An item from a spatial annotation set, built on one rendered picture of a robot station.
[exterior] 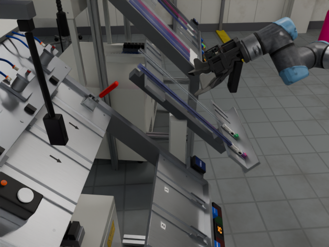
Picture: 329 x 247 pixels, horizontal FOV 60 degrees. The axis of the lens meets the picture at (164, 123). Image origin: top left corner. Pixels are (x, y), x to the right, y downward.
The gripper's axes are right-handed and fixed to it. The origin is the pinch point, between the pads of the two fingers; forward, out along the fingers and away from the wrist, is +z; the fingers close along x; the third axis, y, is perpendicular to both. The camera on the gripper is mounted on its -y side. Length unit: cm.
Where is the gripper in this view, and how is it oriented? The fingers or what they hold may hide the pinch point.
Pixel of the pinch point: (191, 86)
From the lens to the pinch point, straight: 97.6
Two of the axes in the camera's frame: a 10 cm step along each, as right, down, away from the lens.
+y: -5.0, -6.8, -5.4
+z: -8.7, 4.3, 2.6
